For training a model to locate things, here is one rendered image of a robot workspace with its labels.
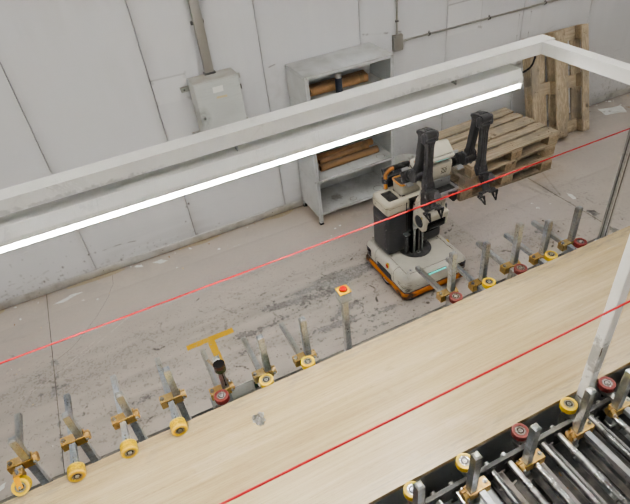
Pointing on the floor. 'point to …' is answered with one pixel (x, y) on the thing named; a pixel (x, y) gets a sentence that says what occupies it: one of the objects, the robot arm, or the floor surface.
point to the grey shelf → (341, 60)
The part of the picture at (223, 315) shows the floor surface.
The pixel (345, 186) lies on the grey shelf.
